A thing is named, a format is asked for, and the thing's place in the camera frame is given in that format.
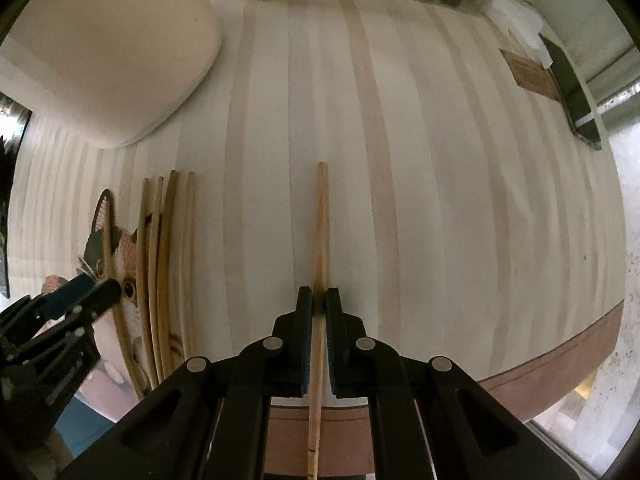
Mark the blue cabinet door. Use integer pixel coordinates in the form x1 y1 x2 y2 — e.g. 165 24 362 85
55 396 114 458

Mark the wooden chopstick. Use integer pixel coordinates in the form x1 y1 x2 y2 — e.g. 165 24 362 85
156 170 179 380
113 302 144 401
148 177 164 388
307 162 330 479
136 178 158 389
180 171 195 360

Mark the brown small card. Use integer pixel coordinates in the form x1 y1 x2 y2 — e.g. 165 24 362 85
500 49 561 102

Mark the striped cat table mat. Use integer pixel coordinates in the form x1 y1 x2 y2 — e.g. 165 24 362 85
6 0 629 478

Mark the white crumpled tissue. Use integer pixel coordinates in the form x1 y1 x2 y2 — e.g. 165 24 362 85
485 0 553 68

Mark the beige round utensil holder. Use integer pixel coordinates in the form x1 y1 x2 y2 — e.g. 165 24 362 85
1 0 221 148

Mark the black smartphone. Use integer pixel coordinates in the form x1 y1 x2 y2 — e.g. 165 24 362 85
539 35 602 151

